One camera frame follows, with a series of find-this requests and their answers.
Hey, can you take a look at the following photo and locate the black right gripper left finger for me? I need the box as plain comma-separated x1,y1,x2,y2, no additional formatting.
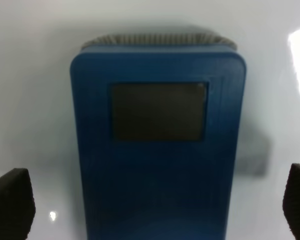
0,168,36,240

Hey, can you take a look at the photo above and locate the blue board eraser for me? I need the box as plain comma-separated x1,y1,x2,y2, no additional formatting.
70,31,247,240

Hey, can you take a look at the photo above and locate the white whiteboard with aluminium frame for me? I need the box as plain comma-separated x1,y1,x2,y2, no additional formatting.
0,0,300,240

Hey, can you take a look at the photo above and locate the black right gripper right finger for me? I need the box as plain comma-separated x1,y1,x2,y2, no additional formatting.
282,163,300,240

